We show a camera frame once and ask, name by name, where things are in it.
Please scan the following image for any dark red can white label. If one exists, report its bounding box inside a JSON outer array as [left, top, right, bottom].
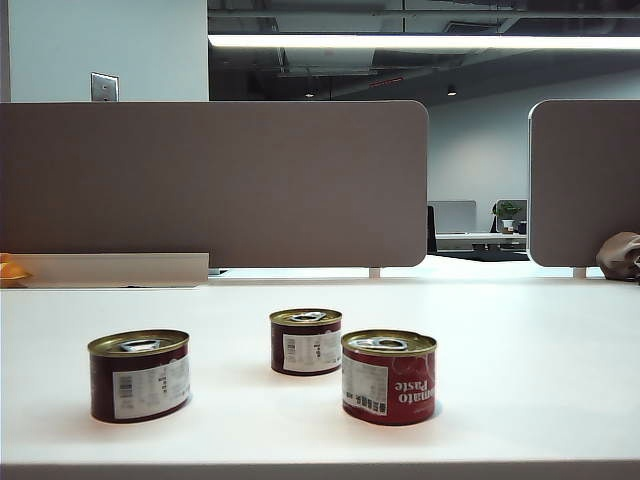
[[269, 308, 344, 377]]

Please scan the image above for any red tomato paste can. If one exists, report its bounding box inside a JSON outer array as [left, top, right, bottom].
[[340, 328, 438, 427]]

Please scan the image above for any dark red can barcode label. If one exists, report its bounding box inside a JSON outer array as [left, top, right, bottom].
[[87, 328, 191, 425]]

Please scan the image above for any black office chair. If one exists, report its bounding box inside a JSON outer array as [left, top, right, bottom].
[[426, 204, 439, 254]]

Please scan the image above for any white office desk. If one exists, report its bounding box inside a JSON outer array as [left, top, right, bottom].
[[434, 232, 529, 252]]

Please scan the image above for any green potted plant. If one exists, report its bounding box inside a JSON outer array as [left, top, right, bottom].
[[492, 200, 524, 235]]

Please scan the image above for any long ceiling light strip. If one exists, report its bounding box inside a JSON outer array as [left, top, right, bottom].
[[207, 33, 640, 51]]

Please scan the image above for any brown desk partition white edge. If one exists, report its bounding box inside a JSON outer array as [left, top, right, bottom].
[[528, 98, 640, 268]]

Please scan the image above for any brown bag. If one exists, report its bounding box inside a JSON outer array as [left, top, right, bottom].
[[595, 231, 640, 282]]

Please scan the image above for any orange object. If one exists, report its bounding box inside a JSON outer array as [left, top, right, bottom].
[[0, 253, 32, 287]]

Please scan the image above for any metal wall switch plate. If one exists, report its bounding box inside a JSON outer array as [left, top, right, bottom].
[[89, 72, 120, 103]]

